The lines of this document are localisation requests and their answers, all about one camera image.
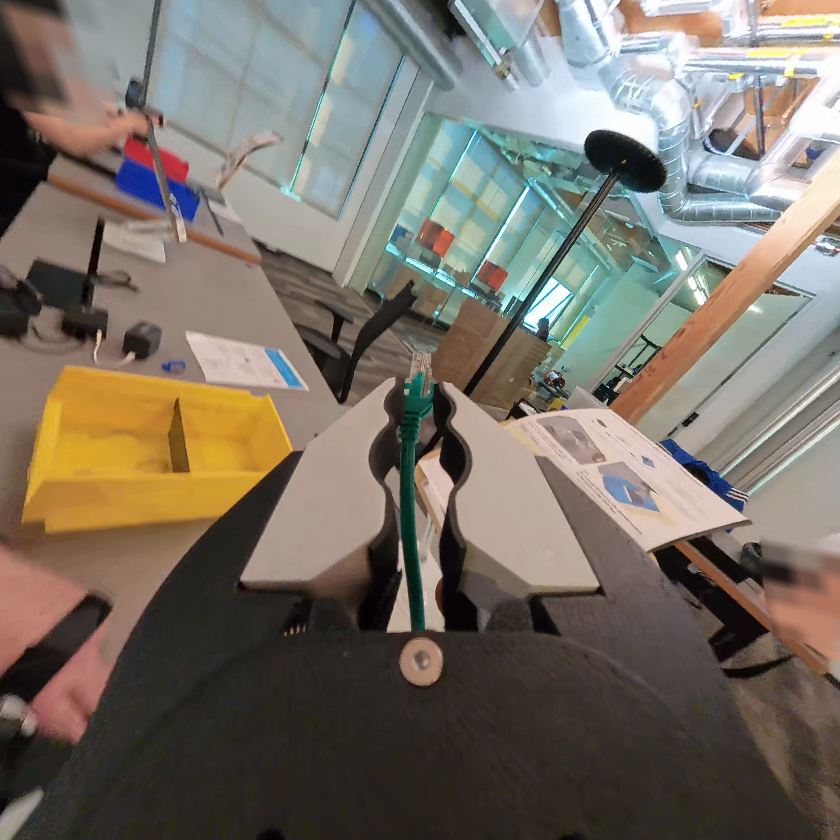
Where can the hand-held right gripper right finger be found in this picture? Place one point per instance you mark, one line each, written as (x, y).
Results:
(518, 518)

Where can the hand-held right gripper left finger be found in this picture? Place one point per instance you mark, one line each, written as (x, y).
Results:
(315, 499)

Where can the another person's forearm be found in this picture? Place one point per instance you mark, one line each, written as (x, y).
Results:
(72, 134)

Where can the person's left hand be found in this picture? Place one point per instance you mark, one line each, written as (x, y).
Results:
(39, 590)

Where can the printed instruction sheet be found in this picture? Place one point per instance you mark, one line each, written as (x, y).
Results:
(656, 472)

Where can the yellow plastic bin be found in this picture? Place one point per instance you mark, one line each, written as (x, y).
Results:
(131, 499)

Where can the white and blue paper sheet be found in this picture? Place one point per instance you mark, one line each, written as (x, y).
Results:
(229, 361)

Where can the black office chair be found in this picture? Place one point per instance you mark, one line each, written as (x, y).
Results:
(374, 328)

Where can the cardboard box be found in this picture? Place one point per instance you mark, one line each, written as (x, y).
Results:
(472, 341)

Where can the black power adapter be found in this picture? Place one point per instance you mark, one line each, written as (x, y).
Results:
(141, 338)

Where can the orange box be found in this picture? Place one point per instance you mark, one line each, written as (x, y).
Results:
(436, 239)
(491, 274)

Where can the black pole with round top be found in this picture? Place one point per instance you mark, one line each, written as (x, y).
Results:
(558, 262)

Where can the wooden beam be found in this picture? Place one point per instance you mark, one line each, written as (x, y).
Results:
(722, 289)

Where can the white papers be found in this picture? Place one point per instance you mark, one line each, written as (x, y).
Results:
(138, 246)

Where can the black device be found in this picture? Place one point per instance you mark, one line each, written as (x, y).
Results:
(16, 305)

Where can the flat black box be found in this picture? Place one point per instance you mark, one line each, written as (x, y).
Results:
(52, 282)

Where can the grey metal rod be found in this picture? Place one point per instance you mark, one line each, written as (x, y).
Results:
(164, 184)

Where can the blue plastic bin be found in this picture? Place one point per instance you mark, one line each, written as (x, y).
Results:
(148, 184)

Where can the red plastic bin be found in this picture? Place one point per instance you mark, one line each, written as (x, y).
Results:
(157, 161)

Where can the silver air duct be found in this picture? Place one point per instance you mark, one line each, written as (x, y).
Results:
(676, 131)

